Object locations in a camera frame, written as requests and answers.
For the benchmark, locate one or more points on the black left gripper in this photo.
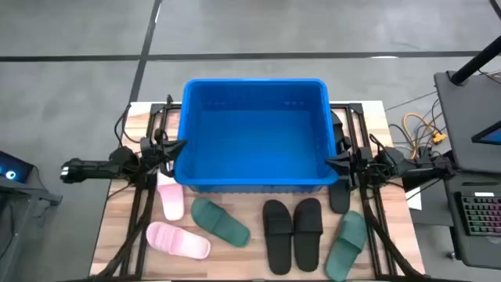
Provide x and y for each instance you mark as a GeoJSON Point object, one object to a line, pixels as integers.
{"type": "Point", "coordinates": [152, 152]}

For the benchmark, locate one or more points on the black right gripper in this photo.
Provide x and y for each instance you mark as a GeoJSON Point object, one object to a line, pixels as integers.
{"type": "Point", "coordinates": [362, 166]}

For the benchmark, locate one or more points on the pink rubber slide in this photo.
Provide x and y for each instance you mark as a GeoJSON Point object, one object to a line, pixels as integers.
{"type": "Point", "coordinates": [172, 199]}
{"type": "Point", "coordinates": [176, 239]}

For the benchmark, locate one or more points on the green rubber slide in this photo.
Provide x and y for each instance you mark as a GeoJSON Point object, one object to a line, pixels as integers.
{"type": "Point", "coordinates": [219, 221]}
{"type": "Point", "coordinates": [346, 243]}

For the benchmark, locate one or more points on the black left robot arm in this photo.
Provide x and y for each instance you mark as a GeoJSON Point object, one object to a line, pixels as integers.
{"type": "Point", "coordinates": [94, 170]}

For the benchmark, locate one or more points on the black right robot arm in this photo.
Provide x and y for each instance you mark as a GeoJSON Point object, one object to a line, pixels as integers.
{"type": "Point", "coordinates": [415, 170]}

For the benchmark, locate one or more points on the blue plastic bin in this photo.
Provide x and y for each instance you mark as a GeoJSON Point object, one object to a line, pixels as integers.
{"type": "Point", "coordinates": [254, 149]}

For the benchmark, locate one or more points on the white paper sheet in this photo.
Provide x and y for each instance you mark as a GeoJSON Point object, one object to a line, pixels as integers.
{"type": "Point", "coordinates": [415, 199]}

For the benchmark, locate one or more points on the dark gray desk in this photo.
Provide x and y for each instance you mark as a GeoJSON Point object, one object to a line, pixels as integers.
{"type": "Point", "coordinates": [462, 117]}

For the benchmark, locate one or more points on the black laptop rainbow keyboard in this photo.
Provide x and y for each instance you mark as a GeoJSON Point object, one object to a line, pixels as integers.
{"type": "Point", "coordinates": [483, 213]}

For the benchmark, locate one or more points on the black tablet blue screen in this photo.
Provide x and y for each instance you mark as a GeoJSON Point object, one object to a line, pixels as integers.
{"type": "Point", "coordinates": [494, 136]}

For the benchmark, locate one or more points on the gray metal stand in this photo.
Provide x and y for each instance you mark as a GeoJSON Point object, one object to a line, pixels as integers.
{"type": "Point", "coordinates": [23, 196]}

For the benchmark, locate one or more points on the black device blue light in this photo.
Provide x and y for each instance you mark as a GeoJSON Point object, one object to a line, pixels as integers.
{"type": "Point", "coordinates": [15, 166]}

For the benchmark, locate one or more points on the black pole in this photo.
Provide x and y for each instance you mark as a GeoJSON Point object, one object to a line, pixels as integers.
{"type": "Point", "coordinates": [475, 60]}

